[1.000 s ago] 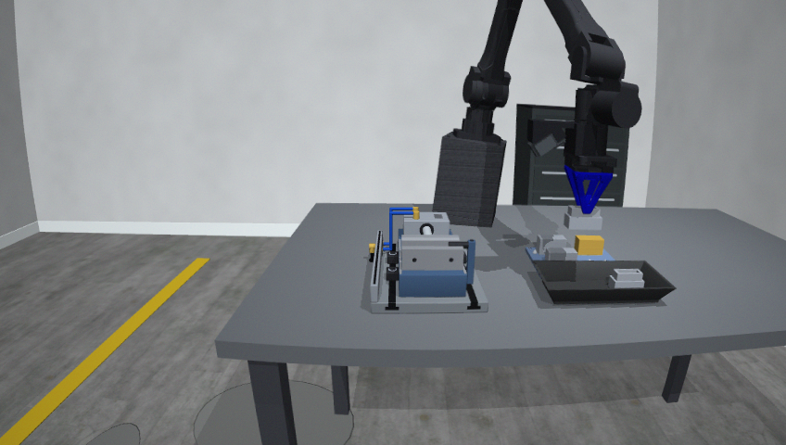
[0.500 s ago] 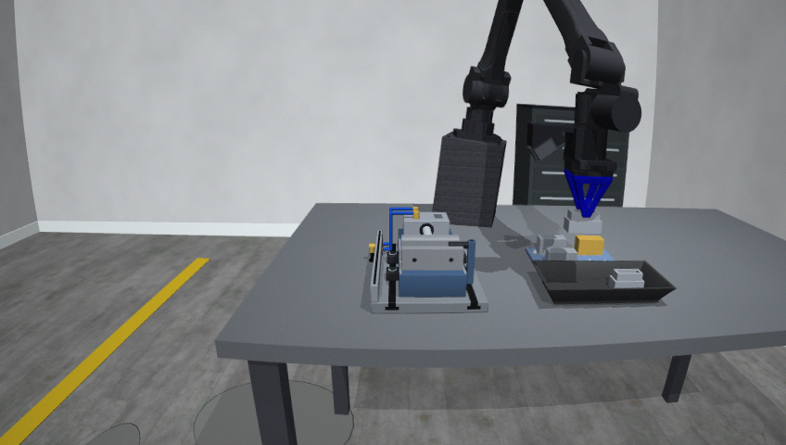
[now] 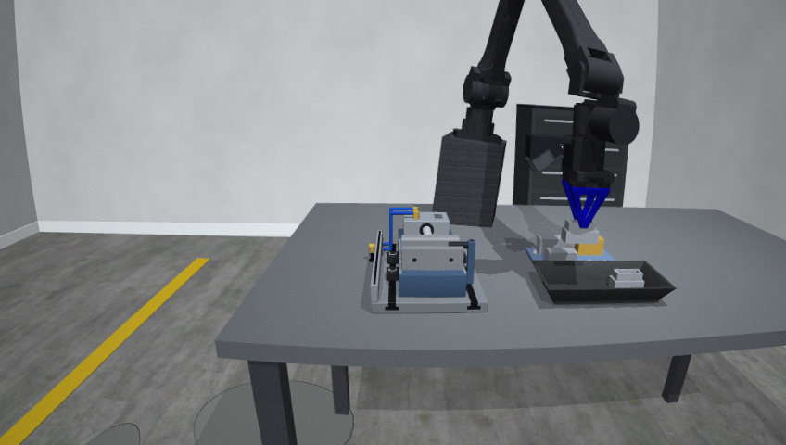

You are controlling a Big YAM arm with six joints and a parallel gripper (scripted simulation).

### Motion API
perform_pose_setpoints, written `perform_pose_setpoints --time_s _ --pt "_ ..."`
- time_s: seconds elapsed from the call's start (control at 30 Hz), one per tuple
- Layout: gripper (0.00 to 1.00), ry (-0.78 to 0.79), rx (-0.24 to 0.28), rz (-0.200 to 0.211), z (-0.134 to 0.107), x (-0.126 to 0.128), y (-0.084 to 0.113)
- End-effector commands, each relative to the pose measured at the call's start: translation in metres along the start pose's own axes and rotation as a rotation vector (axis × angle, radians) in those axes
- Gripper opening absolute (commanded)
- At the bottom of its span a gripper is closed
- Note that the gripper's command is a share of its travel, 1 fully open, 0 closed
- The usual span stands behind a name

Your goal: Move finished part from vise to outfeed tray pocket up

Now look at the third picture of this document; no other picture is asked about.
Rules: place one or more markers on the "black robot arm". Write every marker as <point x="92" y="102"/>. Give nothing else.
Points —
<point x="612" y="119"/>

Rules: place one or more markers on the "yellow block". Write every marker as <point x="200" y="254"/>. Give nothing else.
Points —
<point x="590" y="249"/>

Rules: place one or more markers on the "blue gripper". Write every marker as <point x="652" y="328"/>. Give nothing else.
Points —
<point x="585" y="186"/>

